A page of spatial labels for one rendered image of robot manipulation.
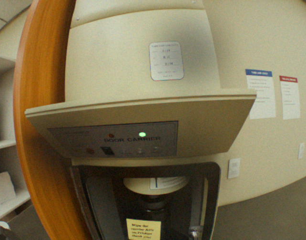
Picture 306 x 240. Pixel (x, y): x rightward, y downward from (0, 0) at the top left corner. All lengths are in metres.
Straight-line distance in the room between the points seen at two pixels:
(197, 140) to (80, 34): 0.32
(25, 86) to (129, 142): 0.24
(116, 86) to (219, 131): 0.19
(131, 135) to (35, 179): 0.23
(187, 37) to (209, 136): 0.19
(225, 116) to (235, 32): 0.79
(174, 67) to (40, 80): 0.29
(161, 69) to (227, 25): 0.72
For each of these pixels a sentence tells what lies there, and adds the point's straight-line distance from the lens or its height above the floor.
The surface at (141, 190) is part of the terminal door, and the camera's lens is 0.29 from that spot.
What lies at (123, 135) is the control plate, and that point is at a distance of 0.19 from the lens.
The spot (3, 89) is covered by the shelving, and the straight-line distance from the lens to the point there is 1.54.
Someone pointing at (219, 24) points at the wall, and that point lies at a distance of 0.92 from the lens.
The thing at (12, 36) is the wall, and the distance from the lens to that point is 1.74.
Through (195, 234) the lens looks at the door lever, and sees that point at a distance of 0.38.
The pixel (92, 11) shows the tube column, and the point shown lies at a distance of 0.39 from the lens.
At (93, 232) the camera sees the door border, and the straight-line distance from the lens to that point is 0.43.
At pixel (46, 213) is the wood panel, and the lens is 0.37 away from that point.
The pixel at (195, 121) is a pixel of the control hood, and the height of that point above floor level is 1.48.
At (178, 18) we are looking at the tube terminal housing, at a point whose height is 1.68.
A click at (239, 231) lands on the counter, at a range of 0.77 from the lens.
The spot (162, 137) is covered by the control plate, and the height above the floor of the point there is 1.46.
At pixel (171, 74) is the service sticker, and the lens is 0.27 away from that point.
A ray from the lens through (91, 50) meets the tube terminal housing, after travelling 0.33.
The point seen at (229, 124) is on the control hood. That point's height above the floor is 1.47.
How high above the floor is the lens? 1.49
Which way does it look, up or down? 3 degrees down
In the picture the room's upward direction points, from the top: 4 degrees counter-clockwise
